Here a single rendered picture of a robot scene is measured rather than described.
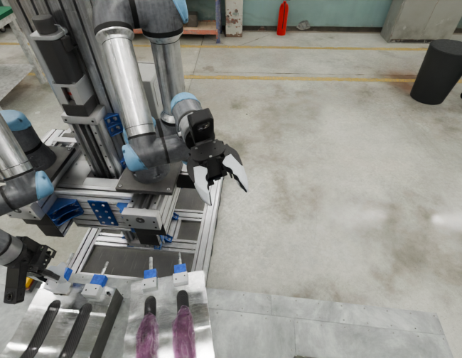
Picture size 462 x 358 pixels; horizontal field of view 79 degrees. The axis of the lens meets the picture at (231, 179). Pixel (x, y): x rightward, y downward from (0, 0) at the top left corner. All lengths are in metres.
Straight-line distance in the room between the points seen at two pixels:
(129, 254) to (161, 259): 0.21
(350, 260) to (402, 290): 0.36
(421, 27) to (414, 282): 4.60
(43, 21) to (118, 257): 1.37
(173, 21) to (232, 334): 0.97
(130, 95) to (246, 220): 1.66
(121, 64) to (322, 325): 1.01
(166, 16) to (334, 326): 1.09
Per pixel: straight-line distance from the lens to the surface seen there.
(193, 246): 1.87
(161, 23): 0.86
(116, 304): 1.13
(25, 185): 0.94
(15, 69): 4.65
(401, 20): 5.90
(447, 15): 6.21
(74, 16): 1.11
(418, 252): 2.50
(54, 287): 1.11
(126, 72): 0.79
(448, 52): 4.02
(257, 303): 1.10
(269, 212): 2.32
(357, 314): 1.17
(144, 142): 0.75
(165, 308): 1.06
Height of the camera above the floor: 1.83
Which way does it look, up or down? 46 degrees down
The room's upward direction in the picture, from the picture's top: straight up
